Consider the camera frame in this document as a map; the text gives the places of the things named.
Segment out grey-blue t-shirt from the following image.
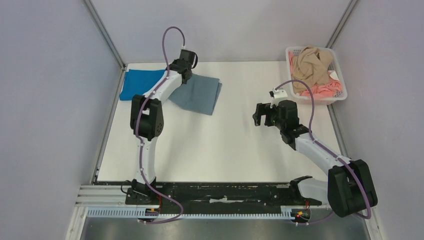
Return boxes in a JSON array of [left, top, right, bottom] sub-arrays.
[[168, 74, 222, 116]]

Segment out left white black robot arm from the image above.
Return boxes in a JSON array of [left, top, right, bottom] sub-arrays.
[[130, 49, 198, 204]]

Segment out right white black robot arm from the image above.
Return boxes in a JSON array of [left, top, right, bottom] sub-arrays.
[[252, 100, 378, 220]]

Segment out folded bright blue t-shirt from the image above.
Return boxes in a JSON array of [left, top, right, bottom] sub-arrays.
[[119, 69, 165, 101]]

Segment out pink t-shirt in basket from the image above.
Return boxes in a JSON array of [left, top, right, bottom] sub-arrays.
[[287, 48, 343, 100]]

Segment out beige t-shirt in basket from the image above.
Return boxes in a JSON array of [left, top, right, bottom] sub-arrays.
[[290, 46, 334, 88]]

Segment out white plastic laundry basket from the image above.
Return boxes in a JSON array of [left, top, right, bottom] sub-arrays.
[[285, 46, 348, 105]]

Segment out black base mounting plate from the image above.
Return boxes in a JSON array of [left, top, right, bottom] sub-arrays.
[[125, 180, 323, 206]]

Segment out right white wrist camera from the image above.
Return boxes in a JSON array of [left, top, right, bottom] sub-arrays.
[[269, 88, 289, 109]]

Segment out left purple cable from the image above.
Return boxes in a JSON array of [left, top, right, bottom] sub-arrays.
[[134, 26, 186, 225]]

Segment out left aluminium corner post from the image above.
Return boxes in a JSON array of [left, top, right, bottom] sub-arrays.
[[82, 0, 126, 70]]

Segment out aluminium corner post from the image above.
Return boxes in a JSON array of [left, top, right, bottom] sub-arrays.
[[325, 0, 360, 49], [82, 0, 126, 70]]

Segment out right aluminium corner post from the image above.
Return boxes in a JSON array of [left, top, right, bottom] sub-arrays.
[[325, 0, 360, 49]]

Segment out white slotted cable duct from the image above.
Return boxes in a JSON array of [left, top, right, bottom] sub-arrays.
[[86, 206, 304, 221]]

